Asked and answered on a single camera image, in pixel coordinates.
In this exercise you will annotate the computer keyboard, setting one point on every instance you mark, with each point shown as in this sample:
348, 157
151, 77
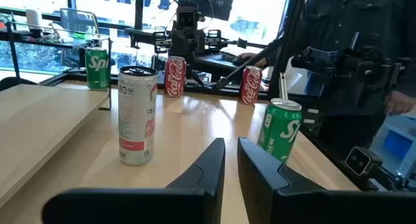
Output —
237, 51

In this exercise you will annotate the black chair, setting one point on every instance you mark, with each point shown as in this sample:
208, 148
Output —
14, 82

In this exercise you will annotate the white metal bracket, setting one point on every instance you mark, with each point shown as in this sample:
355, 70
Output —
283, 87

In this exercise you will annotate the tall white can red print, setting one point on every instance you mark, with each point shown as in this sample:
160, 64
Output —
136, 120

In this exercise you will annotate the black table-level camera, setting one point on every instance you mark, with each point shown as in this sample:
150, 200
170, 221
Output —
359, 160

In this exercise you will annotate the black box with white labels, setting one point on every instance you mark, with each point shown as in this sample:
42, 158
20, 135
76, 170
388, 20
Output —
312, 118

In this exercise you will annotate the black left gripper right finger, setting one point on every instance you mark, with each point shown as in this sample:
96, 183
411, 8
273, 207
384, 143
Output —
292, 204

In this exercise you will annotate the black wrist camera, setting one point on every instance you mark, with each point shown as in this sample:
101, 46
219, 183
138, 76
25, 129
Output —
187, 19

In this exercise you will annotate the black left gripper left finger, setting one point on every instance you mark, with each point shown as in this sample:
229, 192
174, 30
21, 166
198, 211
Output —
182, 201

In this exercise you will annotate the person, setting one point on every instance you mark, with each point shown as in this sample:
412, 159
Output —
338, 16

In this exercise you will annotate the blue storage bin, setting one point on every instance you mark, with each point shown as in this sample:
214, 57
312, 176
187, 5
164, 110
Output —
398, 144

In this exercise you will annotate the black desk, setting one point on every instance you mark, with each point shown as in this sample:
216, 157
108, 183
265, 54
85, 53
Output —
214, 65

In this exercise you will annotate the white storage cart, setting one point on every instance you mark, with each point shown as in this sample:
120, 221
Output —
408, 120

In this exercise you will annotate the dark computer monitor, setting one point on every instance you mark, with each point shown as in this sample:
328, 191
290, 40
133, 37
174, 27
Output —
214, 4

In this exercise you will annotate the green Sprite can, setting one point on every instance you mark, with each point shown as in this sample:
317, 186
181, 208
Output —
278, 133
97, 69

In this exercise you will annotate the black metal rack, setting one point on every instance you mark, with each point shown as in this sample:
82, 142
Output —
13, 55

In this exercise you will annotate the person's hand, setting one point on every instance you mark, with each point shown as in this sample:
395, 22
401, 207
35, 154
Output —
255, 59
401, 102

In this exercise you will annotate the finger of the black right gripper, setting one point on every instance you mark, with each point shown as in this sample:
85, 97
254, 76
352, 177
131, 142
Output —
161, 42
214, 39

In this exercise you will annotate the red Coca-Cola can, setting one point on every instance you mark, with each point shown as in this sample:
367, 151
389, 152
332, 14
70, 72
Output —
175, 78
251, 86

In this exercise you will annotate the white paper roll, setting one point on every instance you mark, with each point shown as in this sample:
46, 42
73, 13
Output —
33, 17

